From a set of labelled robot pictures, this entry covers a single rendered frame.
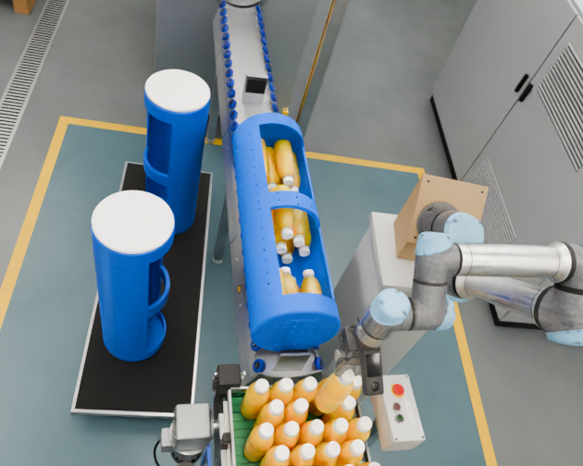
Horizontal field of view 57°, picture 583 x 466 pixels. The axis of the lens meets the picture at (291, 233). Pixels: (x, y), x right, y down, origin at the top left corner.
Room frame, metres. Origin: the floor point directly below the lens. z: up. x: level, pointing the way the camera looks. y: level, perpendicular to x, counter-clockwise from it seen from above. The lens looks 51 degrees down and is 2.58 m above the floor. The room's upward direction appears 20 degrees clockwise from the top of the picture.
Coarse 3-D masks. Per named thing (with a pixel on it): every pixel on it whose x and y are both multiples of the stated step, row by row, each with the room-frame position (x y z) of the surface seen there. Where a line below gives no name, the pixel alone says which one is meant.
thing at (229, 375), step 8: (224, 368) 0.69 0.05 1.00; (232, 368) 0.70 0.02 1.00; (240, 368) 0.71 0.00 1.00; (216, 376) 0.66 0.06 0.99; (224, 376) 0.67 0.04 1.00; (232, 376) 0.68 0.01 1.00; (240, 376) 0.69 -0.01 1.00; (216, 384) 0.64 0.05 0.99; (224, 384) 0.65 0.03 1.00; (232, 384) 0.66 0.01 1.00; (240, 384) 0.66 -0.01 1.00; (216, 392) 0.64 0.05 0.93; (224, 392) 0.65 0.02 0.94
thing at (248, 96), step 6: (246, 78) 2.00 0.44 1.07; (252, 78) 2.01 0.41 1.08; (258, 78) 2.02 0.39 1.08; (264, 78) 2.03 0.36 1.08; (246, 84) 1.99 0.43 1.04; (252, 84) 2.00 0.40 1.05; (258, 84) 2.01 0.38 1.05; (264, 84) 2.02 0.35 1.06; (246, 90) 1.99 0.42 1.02; (252, 90) 2.00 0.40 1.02; (258, 90) 2.01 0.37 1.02; (264, 90) 2.02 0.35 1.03; (246, 96) 2.01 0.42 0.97; (252, 96) 2.02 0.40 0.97; (258, 96) 2.03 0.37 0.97; (246, 102) 2.01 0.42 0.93; (252, 102) 2.02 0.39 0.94; (258, 102) 2.03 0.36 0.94
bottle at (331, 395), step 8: (336, 376) 0.66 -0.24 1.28; (328, 384) 0.65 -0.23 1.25; (336, 384) 0.64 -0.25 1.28; (344, 384) 0.64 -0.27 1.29; (352, 384) 0.65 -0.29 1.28; (320, 392) 0.65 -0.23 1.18; (328, 392) 0.63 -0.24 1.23; (336, 392) 0.63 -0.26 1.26; (344, 392) 0.63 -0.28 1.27; (320, 400) 0.63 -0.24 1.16; (328, 400) 0.63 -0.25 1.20; (336, 400) 0.62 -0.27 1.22; (320, 408) 0.63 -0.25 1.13; (328, 408) 0.62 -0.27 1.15; (336, 408) 0.63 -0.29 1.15
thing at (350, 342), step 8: (360, 320) 0.70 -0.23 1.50; (344, 328) 0.71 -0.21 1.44; (344, 336) 0.69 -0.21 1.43; (352, 336) 0.69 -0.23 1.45; (344, 344) 0.68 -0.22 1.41; (352, 344) 0.67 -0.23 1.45; (360, 344) 0.65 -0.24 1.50; (344, 352) 0.67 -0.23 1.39; (352, 352) 0.65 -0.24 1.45; (352, 360) 0.64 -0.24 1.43
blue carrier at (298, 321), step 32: (256, 128) 1.54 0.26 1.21; (288, 128) 1.66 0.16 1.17; (256, 160) 1.39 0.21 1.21; (256, 192) 1.25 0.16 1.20; (288, 192) 1.27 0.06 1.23; (256, 224) 1.13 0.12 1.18; (256, 256) 1.01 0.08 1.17; (320, 256) 1.17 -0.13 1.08; (256, 288) 0.91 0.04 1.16; (256, 320) 0.81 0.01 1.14; (288, 320) 0.83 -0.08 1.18; (320, 320) 0.87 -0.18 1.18
